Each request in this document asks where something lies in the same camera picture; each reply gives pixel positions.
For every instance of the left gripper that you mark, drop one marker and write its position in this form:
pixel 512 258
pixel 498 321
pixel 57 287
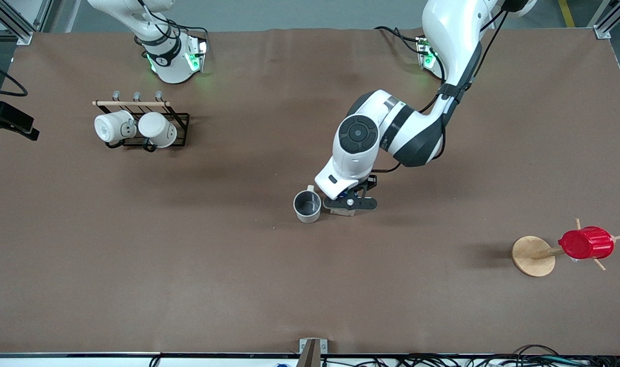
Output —
pixel 369 184

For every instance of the blue white milk carton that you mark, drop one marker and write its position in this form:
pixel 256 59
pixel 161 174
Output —
pixel 343 212

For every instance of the white mug grey inside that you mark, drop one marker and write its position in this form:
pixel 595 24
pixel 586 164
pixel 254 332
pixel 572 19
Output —
pixel 307 204

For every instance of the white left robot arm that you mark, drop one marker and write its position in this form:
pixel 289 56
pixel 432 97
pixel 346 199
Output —
pixel 457 30

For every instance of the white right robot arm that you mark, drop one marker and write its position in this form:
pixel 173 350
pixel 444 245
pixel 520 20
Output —
pixel 169 66

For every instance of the wooden cup tree stand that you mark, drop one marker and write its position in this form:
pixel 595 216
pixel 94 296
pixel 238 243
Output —
pixel 531 260

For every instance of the red plastic cup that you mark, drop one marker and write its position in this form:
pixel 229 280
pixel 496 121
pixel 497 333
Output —
pixel 587 243

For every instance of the white mug printed bottom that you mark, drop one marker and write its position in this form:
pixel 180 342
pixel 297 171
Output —
pixel 111 126

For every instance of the white mug plain bottom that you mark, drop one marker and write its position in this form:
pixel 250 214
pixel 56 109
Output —
pixel 157 127

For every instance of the aluminium frame profile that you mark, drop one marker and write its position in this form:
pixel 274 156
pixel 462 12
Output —
pixel 23 36
pixel 602 31

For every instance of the metal table edge bracket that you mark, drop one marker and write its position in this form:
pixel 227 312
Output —
pixel 303 345

